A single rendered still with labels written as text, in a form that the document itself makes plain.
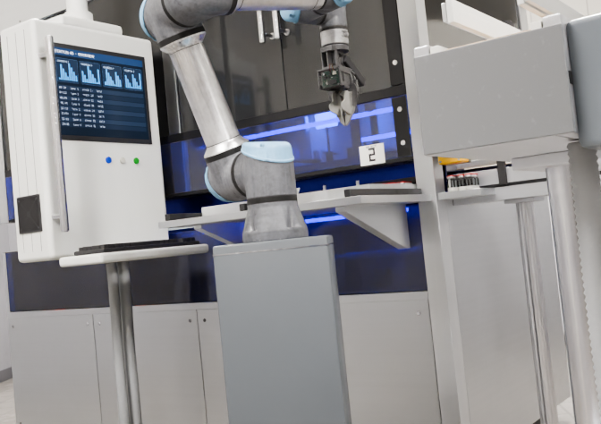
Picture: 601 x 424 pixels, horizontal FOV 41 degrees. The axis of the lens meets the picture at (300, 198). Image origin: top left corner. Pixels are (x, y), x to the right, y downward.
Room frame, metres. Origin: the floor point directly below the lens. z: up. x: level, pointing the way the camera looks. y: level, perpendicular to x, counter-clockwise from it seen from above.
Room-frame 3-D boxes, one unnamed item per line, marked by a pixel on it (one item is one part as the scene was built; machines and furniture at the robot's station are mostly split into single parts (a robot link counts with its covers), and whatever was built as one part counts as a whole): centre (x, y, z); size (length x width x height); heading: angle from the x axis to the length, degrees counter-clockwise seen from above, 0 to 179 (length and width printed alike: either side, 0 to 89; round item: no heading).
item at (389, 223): (2.23, -0.20, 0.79); 0.34 x 0.03 x 0.13; 145
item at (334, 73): (2.15, -0.13, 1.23); 0.09 x 0.08 x 0.12; 146
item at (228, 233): (2.51, 0.21, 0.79); 0.34 x 0.03 x 0.13; 145
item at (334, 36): (2.15, -0.14, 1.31); 0.08 x 0.08 x 0.05
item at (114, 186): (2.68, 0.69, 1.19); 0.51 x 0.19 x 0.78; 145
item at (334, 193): (2.34, -0.18, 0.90); 0.34 x 0.26 x 0.04; 145
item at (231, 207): (2.53, 0.10, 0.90); 0.34 x 0.26 x 0.04; 145
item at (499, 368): (3.30, 0.18, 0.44); 2.06 x 1.00 x 0.88; 55
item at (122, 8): (3.03, 0.65, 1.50); 0.49 x 0.01 x 0.59; 55
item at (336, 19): (2.15, -0.13, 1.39); 0.09 x 0.08 x 0.11; 127
